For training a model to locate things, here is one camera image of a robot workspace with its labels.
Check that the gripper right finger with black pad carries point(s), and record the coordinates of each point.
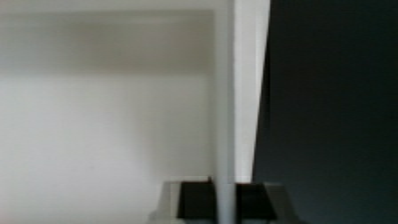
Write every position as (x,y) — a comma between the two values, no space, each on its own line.
(264,204)

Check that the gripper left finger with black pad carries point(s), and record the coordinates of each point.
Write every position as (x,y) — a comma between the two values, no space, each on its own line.
(188,205)

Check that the white drawer cabinet box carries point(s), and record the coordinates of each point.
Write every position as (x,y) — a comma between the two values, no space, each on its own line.
(131,77)

